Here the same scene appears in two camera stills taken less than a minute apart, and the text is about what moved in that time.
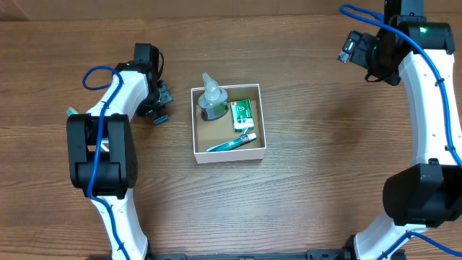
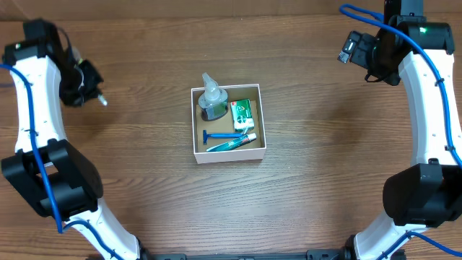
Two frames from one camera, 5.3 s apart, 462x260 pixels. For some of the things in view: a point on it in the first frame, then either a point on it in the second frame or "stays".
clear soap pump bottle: (214, 101) stays
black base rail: (317, 255) stays
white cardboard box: (237, 136) stays
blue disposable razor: (161, 119) → (206, 136)
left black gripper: (163, 96) → (91, 82)
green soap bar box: (242, 113) stays
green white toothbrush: (105, 142) → (77, 64)
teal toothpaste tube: (232, 142) stays
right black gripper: (361, 50) stays
